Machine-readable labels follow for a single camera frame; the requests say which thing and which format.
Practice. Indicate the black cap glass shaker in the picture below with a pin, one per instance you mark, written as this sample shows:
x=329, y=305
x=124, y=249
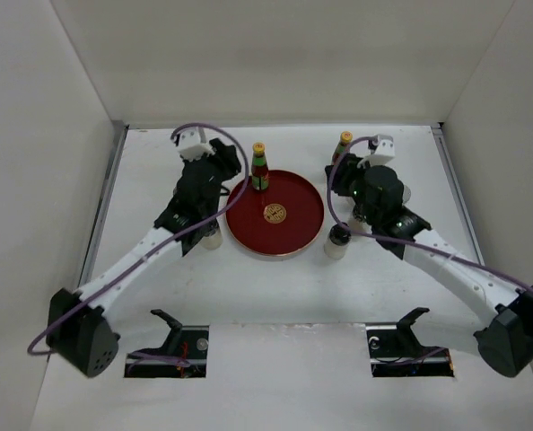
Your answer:
x=213, y=239

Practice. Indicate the green label sauce bottle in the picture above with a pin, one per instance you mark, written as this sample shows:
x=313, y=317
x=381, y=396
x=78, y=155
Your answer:
x=344, y=141
x=259, y=167

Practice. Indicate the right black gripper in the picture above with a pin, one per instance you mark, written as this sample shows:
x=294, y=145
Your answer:
x=345, y=171

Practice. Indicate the silver lid jar far right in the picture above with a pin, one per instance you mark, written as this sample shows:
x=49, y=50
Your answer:
x=406, y=194

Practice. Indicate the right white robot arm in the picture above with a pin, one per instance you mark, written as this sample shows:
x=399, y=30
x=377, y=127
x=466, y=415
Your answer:
x=501, y=333

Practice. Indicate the black cap spice jar rear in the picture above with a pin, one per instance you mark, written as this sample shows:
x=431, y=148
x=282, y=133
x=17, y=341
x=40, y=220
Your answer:
x=354, y=218

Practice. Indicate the black cap spice jar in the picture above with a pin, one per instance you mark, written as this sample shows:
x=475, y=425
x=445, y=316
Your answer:
x=337, y=242
x=354, y=218

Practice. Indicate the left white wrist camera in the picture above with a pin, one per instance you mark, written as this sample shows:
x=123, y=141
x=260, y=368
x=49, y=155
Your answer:
x=191, y=143

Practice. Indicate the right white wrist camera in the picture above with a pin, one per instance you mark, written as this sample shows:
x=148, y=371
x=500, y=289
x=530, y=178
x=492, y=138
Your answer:
x=382, y=151

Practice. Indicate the black cap spice jar front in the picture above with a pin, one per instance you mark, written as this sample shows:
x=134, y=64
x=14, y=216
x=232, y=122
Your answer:
x=337, y=242

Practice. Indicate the red round tray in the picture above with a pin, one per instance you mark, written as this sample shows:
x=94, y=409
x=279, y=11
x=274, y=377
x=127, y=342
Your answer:
x=280, y=221

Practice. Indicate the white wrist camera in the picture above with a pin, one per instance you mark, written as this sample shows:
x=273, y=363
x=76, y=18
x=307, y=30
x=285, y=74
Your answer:
x=382, y=151
x=191, y=143

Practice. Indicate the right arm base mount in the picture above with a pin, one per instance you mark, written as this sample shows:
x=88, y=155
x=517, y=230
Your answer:
x=395, y=351

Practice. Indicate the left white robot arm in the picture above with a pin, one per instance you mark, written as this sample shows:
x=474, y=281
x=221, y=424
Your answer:
x=80, y=322

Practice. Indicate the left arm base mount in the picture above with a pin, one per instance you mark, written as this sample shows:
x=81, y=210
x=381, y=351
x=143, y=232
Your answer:
x=182, y=355

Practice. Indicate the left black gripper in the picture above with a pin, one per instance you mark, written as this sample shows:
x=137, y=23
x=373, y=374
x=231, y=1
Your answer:
x=226, y=158

